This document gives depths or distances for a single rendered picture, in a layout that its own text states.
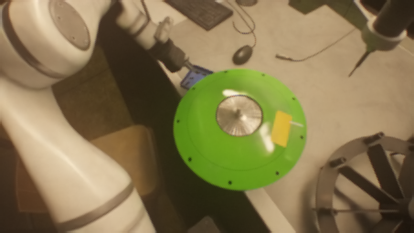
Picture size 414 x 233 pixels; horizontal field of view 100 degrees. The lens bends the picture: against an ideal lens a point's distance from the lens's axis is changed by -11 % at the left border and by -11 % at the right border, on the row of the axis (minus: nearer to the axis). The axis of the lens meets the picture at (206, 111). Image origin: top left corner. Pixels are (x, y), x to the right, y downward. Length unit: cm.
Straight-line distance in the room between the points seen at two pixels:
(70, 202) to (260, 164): 33
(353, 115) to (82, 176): 71
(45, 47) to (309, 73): 72
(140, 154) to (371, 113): 93
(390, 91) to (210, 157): 66
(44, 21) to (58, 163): 13
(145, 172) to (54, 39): 80
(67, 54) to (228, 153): 32
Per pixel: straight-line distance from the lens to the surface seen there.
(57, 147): 25
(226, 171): 42
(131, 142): 104
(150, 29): 57
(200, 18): 94
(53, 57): 23
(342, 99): 76
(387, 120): 80
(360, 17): 36
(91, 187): 23
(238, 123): 43
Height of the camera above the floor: 149
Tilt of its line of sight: 62 degrees down
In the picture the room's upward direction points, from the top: 14 degrees counter-clockwise
